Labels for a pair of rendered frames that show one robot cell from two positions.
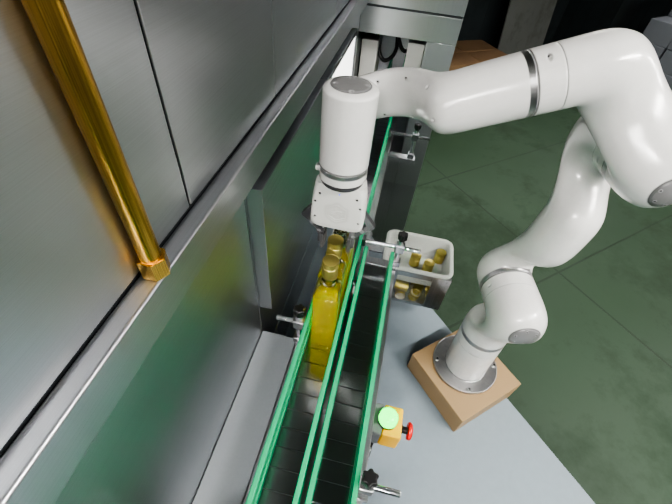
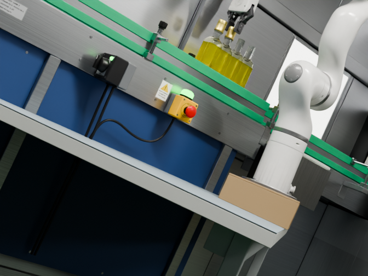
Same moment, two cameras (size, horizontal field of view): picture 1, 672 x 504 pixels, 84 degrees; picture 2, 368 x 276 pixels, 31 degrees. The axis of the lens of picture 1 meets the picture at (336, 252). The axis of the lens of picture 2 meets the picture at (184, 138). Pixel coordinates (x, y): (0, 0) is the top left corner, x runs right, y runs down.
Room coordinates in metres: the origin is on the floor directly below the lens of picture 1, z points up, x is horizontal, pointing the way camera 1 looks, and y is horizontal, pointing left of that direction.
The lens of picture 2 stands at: (-1.16, -1.73, 0.79)
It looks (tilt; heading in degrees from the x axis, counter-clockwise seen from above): 2 degrees up; 45
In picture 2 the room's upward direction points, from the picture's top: 25 degrees clockwise
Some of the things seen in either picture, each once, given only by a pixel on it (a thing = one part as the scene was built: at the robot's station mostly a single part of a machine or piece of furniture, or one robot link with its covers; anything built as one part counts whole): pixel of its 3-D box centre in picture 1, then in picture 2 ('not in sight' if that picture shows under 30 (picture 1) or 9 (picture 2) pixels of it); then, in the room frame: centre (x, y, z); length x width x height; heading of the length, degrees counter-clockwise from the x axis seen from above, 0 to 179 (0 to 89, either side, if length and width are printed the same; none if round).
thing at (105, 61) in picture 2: not in sight; (99, 63); (-0.01, -0.12, 0.96); 0.04 x 0.03 x 0.04; 82
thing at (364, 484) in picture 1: (378, 490); (159, 42); (0.16, -0.12, 1.11); 0.07 x 0.04 x 0.13; 82
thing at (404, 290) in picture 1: (404, 268); (282, 174); (0.86, -0.24, 0.92); 0.27 x 0.17 x 0.15; 82
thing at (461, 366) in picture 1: (473, 349); (279, 164); (0.57, -0.42, 0.93); 0.19 x 0.19 x 0.18
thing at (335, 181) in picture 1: (341, 169); not in sight; (0.55, 0.01, 1.50); 0.09 x 0.08 x 0.03; 82
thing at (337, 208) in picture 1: (340, 198); (246, 1); (0.55, 0.00, 1.44); 0.10 x 0.07 x 0.11; 82
